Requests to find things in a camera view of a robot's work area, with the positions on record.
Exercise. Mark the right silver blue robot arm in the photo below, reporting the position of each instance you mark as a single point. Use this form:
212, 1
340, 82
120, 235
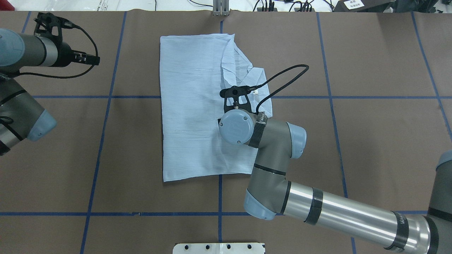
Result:
380, 191

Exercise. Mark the light blue button shirt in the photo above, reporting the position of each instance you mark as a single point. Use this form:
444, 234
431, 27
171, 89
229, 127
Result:
193, 71

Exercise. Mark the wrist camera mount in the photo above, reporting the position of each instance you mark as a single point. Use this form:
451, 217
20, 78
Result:
236, 97
50, 26

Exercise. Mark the aluminium frame post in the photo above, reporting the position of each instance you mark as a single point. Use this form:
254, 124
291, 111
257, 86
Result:
221, 8

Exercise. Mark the brown paper table cover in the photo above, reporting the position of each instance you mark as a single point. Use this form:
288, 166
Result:
376, 105

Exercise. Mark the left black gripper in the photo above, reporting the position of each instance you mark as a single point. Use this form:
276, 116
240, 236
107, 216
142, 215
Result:
65, 58

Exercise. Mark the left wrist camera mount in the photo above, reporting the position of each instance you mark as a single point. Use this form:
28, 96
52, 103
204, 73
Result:
50, 26

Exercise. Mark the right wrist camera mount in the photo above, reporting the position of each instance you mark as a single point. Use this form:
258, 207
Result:
236, 97

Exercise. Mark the clear plastic bag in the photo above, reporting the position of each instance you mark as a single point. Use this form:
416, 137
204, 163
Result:
65, 5

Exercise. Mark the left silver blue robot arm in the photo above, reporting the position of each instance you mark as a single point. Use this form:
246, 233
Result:
22, 117

